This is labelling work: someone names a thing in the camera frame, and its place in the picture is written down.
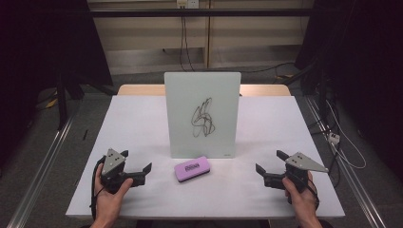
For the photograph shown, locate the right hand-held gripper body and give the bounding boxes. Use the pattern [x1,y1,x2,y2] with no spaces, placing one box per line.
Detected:
[263,151,330,204]

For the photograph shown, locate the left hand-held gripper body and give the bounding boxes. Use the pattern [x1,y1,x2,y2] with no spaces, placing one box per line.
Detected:
[100,147,129,195]

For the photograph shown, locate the purple whiteboard eraser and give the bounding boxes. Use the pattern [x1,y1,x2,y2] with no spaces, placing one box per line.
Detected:
[173,155,212,183]

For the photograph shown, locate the small whiteboard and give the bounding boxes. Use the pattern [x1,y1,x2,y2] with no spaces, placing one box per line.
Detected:
[163,71,242,160]

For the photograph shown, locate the person's left hand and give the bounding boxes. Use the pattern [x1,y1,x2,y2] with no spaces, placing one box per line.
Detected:
[93,162,134,222]

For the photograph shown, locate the person's right hand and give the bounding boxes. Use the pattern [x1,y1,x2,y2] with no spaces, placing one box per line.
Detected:
[281,170,319,220]

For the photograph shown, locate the white table cover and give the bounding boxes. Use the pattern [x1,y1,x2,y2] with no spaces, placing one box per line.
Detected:
[66,95,346,220]

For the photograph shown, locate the wooden table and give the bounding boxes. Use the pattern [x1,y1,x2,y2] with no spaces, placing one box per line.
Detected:
[117,84,292,97]

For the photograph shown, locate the black stand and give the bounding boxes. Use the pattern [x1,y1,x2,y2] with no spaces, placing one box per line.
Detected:
[56,71,69,131]

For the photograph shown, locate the black curtain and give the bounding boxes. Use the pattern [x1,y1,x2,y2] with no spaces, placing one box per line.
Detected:
[294,0,403,174]
[0,0,114,172]

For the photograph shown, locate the black horizontal bar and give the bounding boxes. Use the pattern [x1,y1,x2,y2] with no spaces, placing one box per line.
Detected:
[89,8,317,18]

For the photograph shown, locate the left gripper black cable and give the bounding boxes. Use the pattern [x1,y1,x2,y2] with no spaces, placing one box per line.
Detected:
[89,155,107,220]

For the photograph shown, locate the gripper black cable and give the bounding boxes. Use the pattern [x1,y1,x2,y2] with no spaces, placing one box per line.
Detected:
[89,155,107,220]
[305,183,320,211]

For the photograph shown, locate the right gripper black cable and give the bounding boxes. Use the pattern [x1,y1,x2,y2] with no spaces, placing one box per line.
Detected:
[305,183,320,211]

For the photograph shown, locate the metal floor rail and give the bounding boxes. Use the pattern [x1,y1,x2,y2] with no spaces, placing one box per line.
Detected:
[303,94,388,228]
[6,105,82,228]

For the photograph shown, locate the white cable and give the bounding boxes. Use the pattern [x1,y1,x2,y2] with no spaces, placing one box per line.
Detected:
[325,100,368,170]

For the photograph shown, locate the black hanging cables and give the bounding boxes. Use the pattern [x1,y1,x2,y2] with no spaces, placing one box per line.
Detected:
[179,15,196,73]

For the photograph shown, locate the white wall socket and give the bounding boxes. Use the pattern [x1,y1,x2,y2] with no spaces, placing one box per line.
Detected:
[176,0,201,10]

